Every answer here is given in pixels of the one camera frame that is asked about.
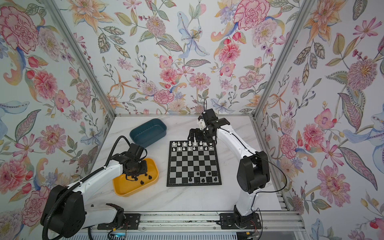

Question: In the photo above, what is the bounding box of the left aluminium corner post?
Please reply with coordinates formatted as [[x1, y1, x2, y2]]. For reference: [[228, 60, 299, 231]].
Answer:
[[41, 0, 117, 118]]

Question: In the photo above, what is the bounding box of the aluminium front rail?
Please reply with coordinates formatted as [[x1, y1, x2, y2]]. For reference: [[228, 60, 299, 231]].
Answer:
[[47, 210, 307, 233]]

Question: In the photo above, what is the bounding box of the aluminium corner frame post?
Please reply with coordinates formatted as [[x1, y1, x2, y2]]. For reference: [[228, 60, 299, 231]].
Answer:
[[252, 0, 319, 118]]

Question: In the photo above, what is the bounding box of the black and silver chessboard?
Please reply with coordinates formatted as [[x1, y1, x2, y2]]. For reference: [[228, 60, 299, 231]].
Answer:
[[167, 141, 222, 187]]

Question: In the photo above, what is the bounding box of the yellow plastic tray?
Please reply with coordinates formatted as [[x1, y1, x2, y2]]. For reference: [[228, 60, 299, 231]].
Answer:
[[113, 158, 159, 197]]

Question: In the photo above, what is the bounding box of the teal plastic tray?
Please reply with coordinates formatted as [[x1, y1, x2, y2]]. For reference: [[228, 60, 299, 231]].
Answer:
[[130, 119, 167, 148]]

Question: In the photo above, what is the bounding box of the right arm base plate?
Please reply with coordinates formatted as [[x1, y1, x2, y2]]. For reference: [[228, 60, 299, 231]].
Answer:
[[219, 207, 262, 230]]

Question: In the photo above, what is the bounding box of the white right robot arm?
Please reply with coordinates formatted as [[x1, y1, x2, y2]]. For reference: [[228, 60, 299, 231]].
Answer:
[[188, 109, 270, 221]]

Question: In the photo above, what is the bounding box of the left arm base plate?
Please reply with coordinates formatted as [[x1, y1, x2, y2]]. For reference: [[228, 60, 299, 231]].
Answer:
[[97, 212, 141, 231]]

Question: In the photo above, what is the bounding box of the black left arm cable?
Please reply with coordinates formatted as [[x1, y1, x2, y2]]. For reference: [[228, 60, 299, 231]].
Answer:
[[41, 135, 133, 240]]

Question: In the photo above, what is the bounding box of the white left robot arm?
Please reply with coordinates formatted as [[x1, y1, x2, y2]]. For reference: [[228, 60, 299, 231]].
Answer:
[[41, 144, 148, 240]]

